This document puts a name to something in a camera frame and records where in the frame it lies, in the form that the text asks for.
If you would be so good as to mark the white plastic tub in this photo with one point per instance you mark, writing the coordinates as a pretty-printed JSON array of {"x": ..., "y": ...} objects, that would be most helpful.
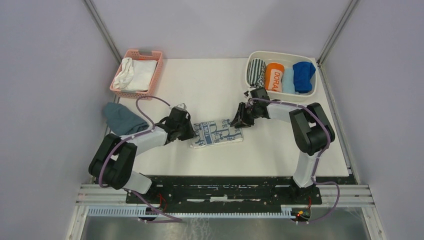
[{"x": 287, "y": 60}]

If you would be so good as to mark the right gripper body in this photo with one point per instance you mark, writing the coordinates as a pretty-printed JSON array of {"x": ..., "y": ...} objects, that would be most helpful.
[{"x": 247, "y": 114}]

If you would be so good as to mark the striped rolled towel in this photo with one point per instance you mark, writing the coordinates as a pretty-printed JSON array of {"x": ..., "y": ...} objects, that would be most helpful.
[{"x": 255, "y": 74}]

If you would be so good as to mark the grey-blue towel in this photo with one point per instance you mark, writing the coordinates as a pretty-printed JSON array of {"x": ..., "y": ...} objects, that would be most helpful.
[{"x": 121, "y": 120}]

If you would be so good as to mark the dark blue towel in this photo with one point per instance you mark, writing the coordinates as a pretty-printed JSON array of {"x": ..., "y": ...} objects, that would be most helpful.
[{"x": 302, "y": 73}]

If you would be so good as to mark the orange rolled towel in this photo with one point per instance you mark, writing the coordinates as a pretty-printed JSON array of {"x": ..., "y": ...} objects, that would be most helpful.
[{"x": 274, "y": 72}]

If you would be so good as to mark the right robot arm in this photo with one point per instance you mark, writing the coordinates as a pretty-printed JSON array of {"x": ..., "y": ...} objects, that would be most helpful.
[{"x": 312, "y": 130}]

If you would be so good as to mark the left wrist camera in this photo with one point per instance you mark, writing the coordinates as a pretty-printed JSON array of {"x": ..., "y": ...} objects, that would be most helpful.
[{"x": 181, "y": 106}]

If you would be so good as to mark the light blue towel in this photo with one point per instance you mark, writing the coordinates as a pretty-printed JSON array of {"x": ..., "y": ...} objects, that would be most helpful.
[{"x": 288, "y": 86}]

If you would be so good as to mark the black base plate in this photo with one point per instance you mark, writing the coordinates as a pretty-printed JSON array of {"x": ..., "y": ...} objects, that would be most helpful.
[{"x": 228, "y": 194}]

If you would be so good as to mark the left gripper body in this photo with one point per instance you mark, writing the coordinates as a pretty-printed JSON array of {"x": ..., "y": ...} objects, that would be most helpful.
[{"x": 185, "y": 132}]

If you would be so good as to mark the white crumpled cloth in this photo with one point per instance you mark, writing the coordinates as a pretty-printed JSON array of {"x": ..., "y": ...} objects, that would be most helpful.
[{"x": 126, "y": 75}]

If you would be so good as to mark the white folded towel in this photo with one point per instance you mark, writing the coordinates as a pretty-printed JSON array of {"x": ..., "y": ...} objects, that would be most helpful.
[{"x": 143, "y": 74}]

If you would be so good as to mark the patterned white blue cloth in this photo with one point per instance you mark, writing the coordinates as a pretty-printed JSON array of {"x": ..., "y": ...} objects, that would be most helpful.
[{"x": 215, "y": 132}]

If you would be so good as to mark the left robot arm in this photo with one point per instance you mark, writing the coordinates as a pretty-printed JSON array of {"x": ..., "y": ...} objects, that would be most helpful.
[{"x": 113, "y": 162}]

